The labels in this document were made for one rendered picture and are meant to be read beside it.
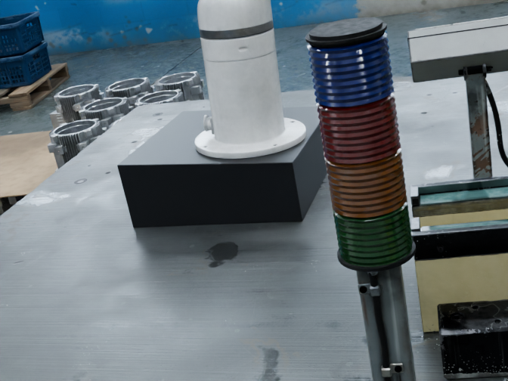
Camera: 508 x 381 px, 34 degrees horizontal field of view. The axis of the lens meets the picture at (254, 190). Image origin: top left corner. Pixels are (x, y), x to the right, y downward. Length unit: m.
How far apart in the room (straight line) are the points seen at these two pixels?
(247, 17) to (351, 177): 0.70
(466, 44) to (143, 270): 0.57
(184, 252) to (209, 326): 0.24
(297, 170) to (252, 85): 0.15
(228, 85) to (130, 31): 6.03
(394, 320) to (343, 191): 0.13
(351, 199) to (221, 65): 0.71
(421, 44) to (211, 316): 0.46
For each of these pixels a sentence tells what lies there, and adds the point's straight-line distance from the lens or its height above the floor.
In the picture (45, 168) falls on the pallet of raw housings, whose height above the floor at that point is 0.35.
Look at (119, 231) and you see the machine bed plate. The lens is 1.42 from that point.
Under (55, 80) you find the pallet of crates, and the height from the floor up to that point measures 0.02.
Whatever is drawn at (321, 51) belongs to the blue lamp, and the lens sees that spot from 0.60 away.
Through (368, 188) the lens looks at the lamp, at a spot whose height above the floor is 1.10.
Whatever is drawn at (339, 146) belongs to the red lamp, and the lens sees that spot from 0.62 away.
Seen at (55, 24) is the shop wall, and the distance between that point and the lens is 7.65.
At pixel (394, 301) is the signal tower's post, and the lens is 0.70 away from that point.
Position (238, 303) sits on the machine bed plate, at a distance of 1.12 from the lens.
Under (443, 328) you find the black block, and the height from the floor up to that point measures 0.86.
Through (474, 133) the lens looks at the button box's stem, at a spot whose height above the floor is 0.93.
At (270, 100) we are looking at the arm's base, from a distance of 1.34.
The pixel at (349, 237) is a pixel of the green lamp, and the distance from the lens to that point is 0.65.
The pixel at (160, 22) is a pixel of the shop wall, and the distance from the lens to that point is 7.20.
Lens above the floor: 1.35
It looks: 22 degrees down
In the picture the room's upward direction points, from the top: 11 degrees counter-clockwise
